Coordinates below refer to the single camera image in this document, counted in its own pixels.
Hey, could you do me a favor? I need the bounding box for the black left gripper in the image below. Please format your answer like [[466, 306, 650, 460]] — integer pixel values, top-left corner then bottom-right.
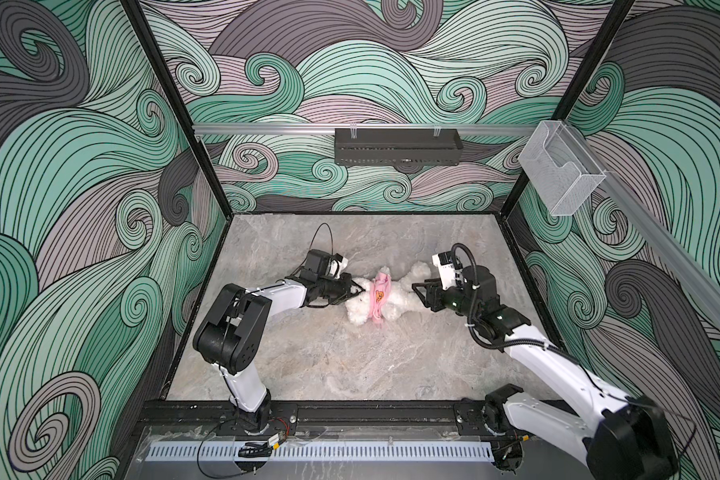
[[315, 274, 363, 304]]

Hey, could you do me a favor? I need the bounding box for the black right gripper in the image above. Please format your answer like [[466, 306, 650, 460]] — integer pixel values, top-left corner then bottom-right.
[[411, 275, 482, 321]]

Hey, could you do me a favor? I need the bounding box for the pink knitted bear sweater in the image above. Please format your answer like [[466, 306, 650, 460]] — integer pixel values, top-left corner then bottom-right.
[[367, 271, 392, 325]]

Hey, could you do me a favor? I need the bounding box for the white plush teddy bear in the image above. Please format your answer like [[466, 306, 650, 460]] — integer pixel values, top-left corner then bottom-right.
[[344, 262, 431, 325]]

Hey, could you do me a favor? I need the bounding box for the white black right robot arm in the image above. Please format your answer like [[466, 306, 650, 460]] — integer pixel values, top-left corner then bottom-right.
[[412, 265, 680, 479]]

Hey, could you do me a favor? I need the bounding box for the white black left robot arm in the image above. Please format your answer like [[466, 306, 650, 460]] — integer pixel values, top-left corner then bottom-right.
[[193, 249, 366, 415]]

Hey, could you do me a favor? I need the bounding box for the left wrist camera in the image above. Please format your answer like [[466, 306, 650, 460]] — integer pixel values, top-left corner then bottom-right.
[[326, 253, 348, 279]]

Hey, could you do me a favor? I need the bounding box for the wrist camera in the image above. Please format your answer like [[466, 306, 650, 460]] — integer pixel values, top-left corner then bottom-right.
[[432, 250, 463, 290], [326, 253, 348, 279]]

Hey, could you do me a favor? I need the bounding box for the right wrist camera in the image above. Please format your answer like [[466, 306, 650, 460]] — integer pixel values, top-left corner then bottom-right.
[[432, 250, 463, 290]]

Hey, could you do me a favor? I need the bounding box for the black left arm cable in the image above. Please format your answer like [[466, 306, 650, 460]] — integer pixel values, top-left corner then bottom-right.
[[307, 222, 335, 256]]

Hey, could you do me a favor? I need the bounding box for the black perforated wall tray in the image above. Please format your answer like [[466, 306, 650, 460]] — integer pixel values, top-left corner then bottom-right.
[[334, 129, 464, 167]]

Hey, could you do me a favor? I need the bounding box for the clear plastic wall bin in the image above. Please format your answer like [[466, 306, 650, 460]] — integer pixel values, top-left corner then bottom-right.
[[518, 120, 606, 217]]

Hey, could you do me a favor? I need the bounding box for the aluminium rail back wall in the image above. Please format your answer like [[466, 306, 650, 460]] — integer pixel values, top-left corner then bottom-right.
[[192, 122, 536, 137]]

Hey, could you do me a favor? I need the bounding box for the aluminium rail wall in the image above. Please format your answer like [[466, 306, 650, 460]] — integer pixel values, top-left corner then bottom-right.
[[572, 128, 720, 331], [192, 122, 536, 137]]

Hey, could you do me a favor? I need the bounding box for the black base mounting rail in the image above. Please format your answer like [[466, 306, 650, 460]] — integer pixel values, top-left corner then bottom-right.
[[137, 399, 512, 437]]

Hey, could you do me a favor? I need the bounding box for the white slotted cable duct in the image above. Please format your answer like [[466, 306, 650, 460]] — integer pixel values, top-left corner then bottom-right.
[[145, 440, 494, 463]]

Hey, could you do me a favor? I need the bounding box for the aluminium rail right wall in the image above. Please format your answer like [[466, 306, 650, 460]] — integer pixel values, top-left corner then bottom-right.
[[572, 128, 720, 331]]

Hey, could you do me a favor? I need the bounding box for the black enclosure corner post right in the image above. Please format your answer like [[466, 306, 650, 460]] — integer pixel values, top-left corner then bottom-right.
[[499, 0, 635, 221]]

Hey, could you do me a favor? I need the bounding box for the black enclosure corner post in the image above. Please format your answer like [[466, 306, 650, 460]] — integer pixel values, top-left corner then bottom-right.
[[121, 0, 234, 222], [499, 0, 635, 221]]

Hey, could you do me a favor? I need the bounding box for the black enclosure corner post left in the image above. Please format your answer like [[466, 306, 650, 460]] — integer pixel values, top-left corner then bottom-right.
[[121, 0, 234, 222]]

